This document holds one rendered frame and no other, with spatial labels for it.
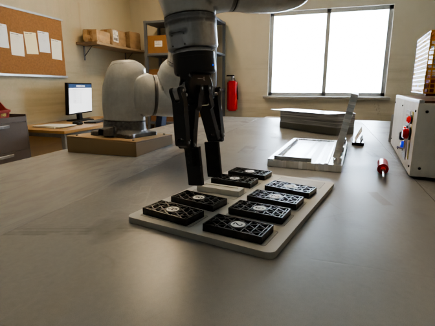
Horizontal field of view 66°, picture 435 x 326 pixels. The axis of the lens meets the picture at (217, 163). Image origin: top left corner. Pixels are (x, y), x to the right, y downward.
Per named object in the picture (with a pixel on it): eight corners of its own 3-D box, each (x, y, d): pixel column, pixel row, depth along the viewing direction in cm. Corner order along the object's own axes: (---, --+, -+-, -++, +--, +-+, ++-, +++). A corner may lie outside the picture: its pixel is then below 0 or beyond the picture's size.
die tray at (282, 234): (232, 172, 92) (232, 168, 92) (334, 186, 79) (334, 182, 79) (125, 221, 59) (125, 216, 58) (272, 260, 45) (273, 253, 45)
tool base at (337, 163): (293, 143, 139) (293, 134, 138) (346, 146, 131) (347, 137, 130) (267, 165, 99) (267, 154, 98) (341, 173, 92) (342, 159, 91)
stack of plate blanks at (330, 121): (279, 127, 194) (279, 109, 192) (295, 125, 201) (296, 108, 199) (336, 135, 161) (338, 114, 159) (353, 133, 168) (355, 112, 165)
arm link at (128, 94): (101, 118, 132) (100, 59, 128) (148, 118, 138) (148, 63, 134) (103, 121, 117) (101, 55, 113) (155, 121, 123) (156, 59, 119)
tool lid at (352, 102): (353, 90, 126) (358, 92, 126) (338, 139, 132) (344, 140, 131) (351, 93, 87) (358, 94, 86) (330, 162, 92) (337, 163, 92)
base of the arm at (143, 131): (80, 136, 120) (79, 119, 119) (120, 131, 140) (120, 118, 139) (122, 140, 113) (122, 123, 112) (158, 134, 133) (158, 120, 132)
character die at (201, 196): (186, 195, 69) (186, 189, 69) (226, 204, 64) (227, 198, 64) (171, 202, 65) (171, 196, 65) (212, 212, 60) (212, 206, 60)
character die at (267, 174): (236, 171, 89) (236, 167, 89) (271, 176, 84) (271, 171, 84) (228, 175, 85) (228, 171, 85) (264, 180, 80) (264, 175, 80)
